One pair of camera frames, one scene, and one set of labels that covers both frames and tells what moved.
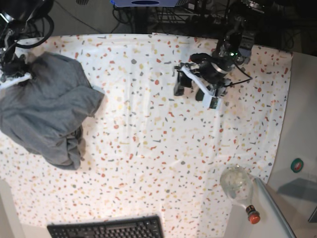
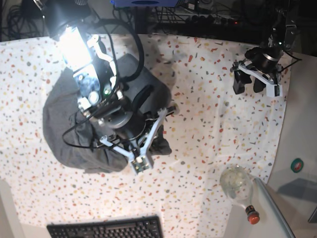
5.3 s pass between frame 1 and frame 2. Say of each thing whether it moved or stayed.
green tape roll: stayed
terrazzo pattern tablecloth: stayed
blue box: stayed
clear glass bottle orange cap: stayed
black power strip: stayed
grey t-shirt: moved
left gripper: moved
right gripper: moved
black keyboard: stayed
